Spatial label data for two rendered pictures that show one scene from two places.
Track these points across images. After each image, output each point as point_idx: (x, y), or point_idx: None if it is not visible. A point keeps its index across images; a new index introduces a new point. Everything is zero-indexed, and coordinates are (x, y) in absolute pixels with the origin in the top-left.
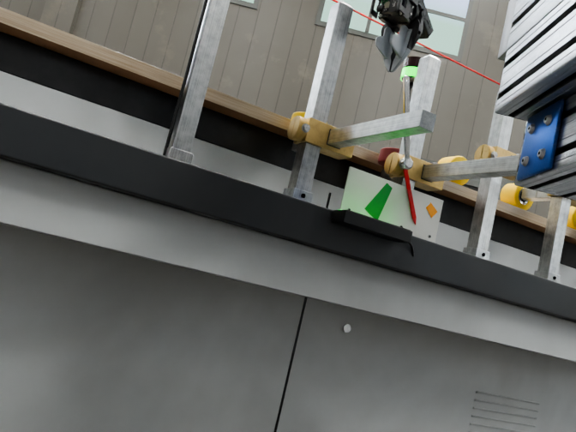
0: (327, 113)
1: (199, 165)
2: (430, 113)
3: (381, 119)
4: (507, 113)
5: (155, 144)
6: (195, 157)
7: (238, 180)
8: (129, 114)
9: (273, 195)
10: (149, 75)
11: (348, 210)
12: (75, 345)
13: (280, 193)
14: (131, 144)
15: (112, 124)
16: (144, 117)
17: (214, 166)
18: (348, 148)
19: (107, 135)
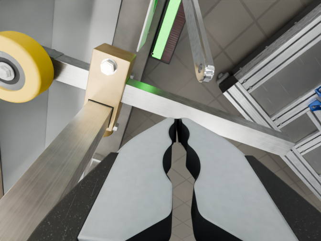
0: (108, 116)
1: (17, 114)
2: (290, 148)
3: (223, 136)
4: None
5: (15, 152)
6: (13, 122)
7: (123, 134)
8: (3, 183)
9: (132, 109)
10: None
11: (169, 61)
12: None
13: (132, 105)
14: (19, 161)
15: (12, 180)
16: (1, 176)
17: (15, 103)
18: (132, 65)
19: (19, 175)
